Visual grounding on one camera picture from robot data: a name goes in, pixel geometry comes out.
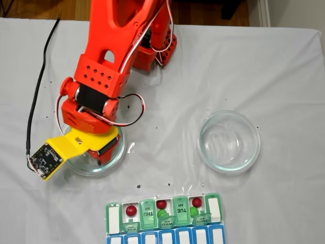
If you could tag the red ball pill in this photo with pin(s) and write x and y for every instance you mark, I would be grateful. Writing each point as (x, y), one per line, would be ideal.
(196, 202)
(161, 204)
(131, 210)

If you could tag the green ball pill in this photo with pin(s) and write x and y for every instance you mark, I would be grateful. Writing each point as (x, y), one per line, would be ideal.
(193, 211)
(162, 213)

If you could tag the weekly pill organizer box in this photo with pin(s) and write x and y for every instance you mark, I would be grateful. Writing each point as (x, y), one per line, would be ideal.
(182, 211)

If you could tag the large clear glass bowl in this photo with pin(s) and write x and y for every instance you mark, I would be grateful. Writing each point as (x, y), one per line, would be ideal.
(83, 170)

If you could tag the white tablecloth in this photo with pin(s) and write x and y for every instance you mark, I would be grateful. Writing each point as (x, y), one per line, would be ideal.
(38, 203)

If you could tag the small clear glass bowl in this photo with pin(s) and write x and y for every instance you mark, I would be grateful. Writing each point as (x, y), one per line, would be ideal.
(210, 162)

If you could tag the camera circuit board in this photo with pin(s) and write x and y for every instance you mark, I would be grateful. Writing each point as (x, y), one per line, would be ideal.
(45, 161)

